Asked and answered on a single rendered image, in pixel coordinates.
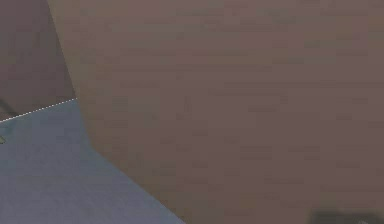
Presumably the dark grey block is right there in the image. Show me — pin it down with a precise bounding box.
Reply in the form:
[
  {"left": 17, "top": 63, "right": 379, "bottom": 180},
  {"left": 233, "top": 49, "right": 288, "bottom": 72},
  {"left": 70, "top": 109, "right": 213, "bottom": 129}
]
[{"left": 309, "top": 210, "right": 384, "bottom": 224}]

